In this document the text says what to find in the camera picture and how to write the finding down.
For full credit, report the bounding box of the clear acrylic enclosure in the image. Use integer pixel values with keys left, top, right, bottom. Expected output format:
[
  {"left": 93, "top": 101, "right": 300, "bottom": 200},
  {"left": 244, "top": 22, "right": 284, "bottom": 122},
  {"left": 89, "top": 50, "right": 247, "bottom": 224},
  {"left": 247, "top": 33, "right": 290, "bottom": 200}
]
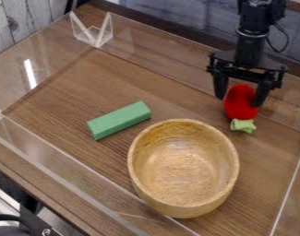
[{"left": 0, "top": 17, "right": 300, "bottom": 236}]

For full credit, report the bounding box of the black mount bracket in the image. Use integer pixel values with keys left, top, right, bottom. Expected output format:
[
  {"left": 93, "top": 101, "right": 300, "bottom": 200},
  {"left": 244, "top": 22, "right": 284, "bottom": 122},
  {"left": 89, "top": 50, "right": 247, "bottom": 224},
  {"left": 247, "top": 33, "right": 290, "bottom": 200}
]
[{"left": 21, "top": 206, "right": 64, "bottom": 236}]

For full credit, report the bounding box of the wooden bowl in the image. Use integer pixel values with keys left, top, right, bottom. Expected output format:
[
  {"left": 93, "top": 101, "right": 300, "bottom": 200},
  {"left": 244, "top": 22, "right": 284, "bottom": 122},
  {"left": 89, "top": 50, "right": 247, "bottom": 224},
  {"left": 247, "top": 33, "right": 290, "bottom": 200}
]
[{"left": 128, "top": 119, "right": 240, "bottom": 218}]

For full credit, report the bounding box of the green foam block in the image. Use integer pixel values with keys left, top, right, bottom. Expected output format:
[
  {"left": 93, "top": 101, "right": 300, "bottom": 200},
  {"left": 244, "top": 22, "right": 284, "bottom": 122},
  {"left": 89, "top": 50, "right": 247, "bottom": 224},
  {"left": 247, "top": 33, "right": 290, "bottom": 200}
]
[{"left": 88, "top": 101, "right": 151, "bottom": 140}]

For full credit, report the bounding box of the black cable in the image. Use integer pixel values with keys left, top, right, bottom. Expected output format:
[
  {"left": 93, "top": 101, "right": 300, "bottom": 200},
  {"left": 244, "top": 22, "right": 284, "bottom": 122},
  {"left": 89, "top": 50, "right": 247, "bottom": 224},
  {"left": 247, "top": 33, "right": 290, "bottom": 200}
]
[{"left": 266, "top": 21, "right": 291, "bottom": 54}]

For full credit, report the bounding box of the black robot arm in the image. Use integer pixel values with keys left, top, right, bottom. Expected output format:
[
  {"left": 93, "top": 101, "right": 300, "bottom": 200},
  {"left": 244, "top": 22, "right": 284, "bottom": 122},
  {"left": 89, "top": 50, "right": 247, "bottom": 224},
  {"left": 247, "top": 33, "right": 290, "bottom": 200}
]
[{"left": 207, "top": 0, "right": 290, "bottom": 108}]

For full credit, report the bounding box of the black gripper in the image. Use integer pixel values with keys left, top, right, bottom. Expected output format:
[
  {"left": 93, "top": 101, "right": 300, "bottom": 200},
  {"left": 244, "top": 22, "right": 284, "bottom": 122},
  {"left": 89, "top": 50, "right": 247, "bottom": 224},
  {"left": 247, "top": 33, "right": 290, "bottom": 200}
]
[{"left": 207, "top": 51, "right": 288, "bottom": 108}]

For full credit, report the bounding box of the red plush strawberry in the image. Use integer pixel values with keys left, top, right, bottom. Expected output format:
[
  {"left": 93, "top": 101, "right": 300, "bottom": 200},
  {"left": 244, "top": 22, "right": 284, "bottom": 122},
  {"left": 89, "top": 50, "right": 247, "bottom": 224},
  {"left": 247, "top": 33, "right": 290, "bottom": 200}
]
[{"left": 224, "top": 84, "right": 260, "bottom": 134}]

